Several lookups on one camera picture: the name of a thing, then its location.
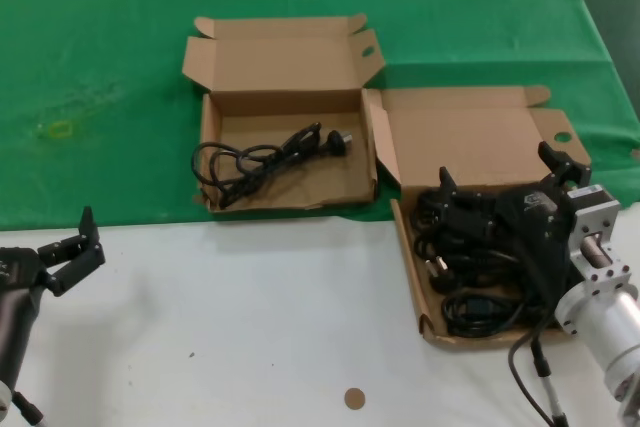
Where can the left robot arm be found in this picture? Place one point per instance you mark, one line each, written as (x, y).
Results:
(4, 394)

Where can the round brown sticker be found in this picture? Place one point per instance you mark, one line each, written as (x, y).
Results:
(354, 399)

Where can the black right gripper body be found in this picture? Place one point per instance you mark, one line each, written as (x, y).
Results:
(537, 227)

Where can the brown cardboard box torn corner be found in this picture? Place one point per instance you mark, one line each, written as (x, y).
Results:
(290, 182)

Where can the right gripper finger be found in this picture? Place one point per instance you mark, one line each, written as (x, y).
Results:
(567, 169)
(467, 214)

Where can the green table cloth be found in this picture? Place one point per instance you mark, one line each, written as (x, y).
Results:
(100, 47)

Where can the open brown cardboard box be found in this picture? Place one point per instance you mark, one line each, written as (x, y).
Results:
(460, 137)

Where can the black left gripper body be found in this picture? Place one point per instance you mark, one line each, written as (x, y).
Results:
(20, 272)

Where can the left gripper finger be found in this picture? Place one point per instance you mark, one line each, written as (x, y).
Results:
(80, 269)
(89, 227)

